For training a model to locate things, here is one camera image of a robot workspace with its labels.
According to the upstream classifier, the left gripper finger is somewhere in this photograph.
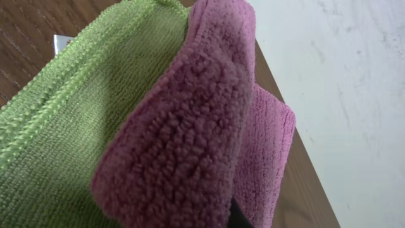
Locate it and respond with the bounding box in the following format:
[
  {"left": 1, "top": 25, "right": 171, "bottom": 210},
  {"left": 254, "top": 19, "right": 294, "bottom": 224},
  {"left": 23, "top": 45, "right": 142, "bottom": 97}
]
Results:
[{"left": 227, "top": 198, "right": 253, "bottom": 228}]

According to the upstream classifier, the purple cloth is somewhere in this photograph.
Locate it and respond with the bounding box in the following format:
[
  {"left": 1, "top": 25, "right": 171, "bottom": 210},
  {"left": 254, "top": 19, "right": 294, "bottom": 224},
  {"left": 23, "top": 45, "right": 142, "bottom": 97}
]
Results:
[{"left": 91, "top": 1, "right": 296, "bottom": 227}]

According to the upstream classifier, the folded green cloth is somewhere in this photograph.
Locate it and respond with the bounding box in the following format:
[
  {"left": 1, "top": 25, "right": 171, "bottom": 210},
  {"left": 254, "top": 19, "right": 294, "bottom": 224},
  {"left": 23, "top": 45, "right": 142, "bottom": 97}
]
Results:
[{"left": 1, "top": 0, "right": 189, "bottom": 227}]

